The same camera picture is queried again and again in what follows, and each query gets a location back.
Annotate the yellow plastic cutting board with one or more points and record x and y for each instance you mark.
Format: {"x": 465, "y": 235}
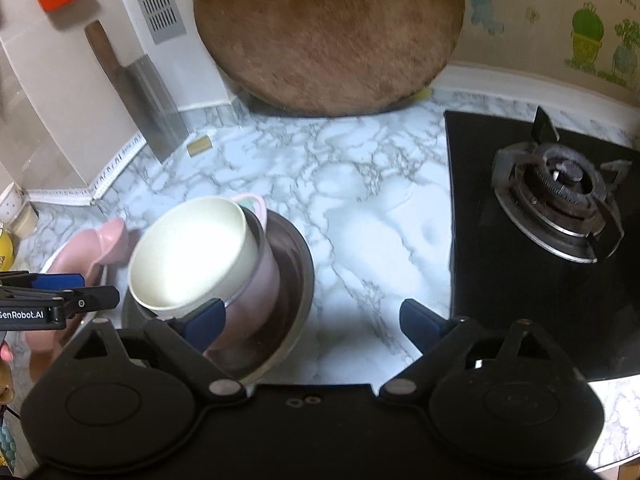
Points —
{"x": 421, "y": 95}

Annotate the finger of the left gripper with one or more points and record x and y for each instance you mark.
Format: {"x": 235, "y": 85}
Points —
{"x": 78, "y": 300}
{"x": 23, "y": 279}

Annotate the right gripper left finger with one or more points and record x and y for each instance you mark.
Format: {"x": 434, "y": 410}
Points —
{"x": 184, "y": 341}

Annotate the white floral ceramic bowl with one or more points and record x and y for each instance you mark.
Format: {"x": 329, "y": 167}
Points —
{"x": 12, "y": 201}

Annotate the small yellow sponge piece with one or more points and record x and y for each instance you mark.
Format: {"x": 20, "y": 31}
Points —
{"x": 199, "y": 146}

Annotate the round wooden cutting board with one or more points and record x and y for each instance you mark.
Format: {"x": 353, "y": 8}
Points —
{"x": 330, "y": 57}

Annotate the black gas stove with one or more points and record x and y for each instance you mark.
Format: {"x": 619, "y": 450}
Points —
{"x": 499, "y": 275}

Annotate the cleaver with wooden handle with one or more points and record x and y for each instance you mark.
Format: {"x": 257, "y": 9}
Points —
{"x": 143, "y": 93}

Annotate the person's left hand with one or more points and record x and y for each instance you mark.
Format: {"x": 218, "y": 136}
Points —
{"x": 6, "y": 380}

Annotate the cream plastic bowl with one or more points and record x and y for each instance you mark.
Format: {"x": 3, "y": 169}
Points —
{"x": 200, "y": 250}

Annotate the pink bear-shaped plate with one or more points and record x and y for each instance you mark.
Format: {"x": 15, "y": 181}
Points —
{"x": 87, "y": 253}

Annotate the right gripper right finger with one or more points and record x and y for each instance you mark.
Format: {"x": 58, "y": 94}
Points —
{"x": 444, "y": 345}

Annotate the pink steel-lined handled bowl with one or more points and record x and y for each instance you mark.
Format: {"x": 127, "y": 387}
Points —
{"x": 252, "y": 305}

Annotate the stainless steel mixing bowl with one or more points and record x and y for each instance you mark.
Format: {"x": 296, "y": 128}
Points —
{"x": 253, "y": 358}

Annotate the yellow ceramic bowl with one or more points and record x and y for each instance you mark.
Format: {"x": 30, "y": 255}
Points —
{"x": 6, "y": 250}

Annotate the clear container with grains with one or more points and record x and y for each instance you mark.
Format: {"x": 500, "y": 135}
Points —
{"x": 25, "y": 222}

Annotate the gas burner with grate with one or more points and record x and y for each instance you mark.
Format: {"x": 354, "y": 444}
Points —
{"x": 559, "y": 198}

